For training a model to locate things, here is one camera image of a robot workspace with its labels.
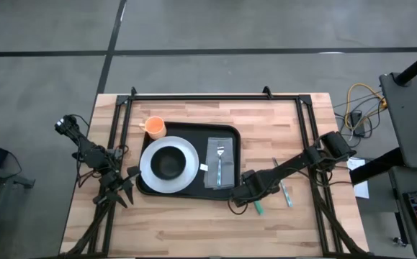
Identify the white paper sheet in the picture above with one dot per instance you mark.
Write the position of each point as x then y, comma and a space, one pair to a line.
361, 188

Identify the black plastic tray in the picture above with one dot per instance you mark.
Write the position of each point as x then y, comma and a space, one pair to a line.
201, 131

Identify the black metal crossbar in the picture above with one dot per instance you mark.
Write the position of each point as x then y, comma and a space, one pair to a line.
374, 169

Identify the grey cloth napkin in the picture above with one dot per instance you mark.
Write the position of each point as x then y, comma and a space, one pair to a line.
228, 169

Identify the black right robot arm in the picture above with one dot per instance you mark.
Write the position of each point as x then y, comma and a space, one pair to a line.
294, 163

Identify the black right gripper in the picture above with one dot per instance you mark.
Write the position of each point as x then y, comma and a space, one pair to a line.
247, 188

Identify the black aluminium table frame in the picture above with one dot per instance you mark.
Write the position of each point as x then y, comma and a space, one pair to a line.
211, 97

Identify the orange cup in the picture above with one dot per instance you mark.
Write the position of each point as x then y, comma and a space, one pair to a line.
155, 126

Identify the black bowl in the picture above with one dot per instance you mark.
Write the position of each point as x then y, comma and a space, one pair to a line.
168, 163

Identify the white round plate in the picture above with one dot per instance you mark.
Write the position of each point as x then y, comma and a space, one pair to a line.
147, 172

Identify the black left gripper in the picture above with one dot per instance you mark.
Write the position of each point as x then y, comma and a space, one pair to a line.
112, 181

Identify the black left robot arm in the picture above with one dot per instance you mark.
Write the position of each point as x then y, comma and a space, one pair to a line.
91, 154

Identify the black power adapter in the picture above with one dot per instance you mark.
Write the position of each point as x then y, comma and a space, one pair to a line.
355, 118

